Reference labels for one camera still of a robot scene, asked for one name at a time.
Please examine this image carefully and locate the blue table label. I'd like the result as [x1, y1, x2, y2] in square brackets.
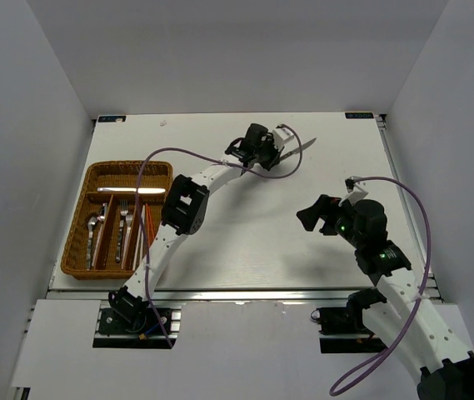
[97, 115, 127, 123]
[344, 112, 375, 119]

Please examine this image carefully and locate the brown wicker cutlery tray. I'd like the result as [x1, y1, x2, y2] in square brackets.
[61, 160, 167, 280]

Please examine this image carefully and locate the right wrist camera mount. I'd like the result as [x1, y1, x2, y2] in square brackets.
[339, 176, 368, 207]

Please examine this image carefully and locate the pink handled spoon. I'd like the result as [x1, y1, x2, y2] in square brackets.
[85, 214, 103, 270]

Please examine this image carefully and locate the pink handled table knife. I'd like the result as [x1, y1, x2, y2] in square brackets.
[97, 187, 166, 195]

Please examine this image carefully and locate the pink handled fork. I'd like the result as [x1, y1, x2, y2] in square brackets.
[121, 213, 133, 270]

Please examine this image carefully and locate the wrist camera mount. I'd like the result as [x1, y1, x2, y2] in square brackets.
[272, 126, 294, 152]
[339, 176, 368, 207]

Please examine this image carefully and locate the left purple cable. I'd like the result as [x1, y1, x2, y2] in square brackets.
[136, 124, 304, 349]

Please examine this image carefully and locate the orange chopstick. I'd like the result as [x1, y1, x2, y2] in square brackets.
[146, 204, 157, 245]
[143, 204, 154, 243]

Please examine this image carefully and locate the dark handled table knife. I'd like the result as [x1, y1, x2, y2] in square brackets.
[280, 137, 317, 162]

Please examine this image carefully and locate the dark handled spoon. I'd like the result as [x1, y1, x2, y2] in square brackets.
[97, 202, 108, 223]

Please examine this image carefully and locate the left blue table label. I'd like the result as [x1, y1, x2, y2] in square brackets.
[97, 115, 127, 123]

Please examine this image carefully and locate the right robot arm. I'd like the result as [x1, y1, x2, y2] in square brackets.
[297, 195, 474, 399]

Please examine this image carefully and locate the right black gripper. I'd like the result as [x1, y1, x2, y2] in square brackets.
[296, 195, 364, 249]

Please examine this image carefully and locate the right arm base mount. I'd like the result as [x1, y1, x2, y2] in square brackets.
[310, 307, 386, 354]

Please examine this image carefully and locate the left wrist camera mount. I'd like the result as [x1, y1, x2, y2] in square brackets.
[272, 126, 294, 152]

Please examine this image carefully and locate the aluminium table rail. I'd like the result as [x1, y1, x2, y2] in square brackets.
[375, 114, 444, 303]

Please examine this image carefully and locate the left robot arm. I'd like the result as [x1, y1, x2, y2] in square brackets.
[108, 123, 294, 333]

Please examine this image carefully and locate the dark handled fork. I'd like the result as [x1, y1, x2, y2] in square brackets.
[115, 198, 129, 263]

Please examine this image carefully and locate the right blue table label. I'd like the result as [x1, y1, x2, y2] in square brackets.
[344, 112, 375, 119]

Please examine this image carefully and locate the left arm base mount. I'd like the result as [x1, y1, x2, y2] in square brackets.
[92, 307, 181, 350]

